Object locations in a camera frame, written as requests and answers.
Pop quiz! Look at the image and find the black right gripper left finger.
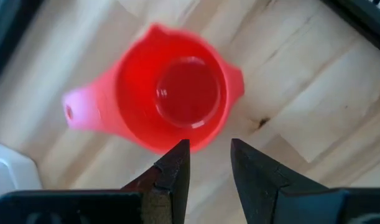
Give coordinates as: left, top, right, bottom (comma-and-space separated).
0, 139, 191, 224

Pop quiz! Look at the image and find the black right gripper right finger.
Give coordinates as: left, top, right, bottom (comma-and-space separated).
230, 138, 380, 224

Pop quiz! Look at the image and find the red measuring cup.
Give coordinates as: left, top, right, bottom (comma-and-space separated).
61, 23, 246, 156

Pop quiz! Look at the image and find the white hexagonal planter pot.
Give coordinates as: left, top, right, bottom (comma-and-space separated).
0, 141, 44, 202

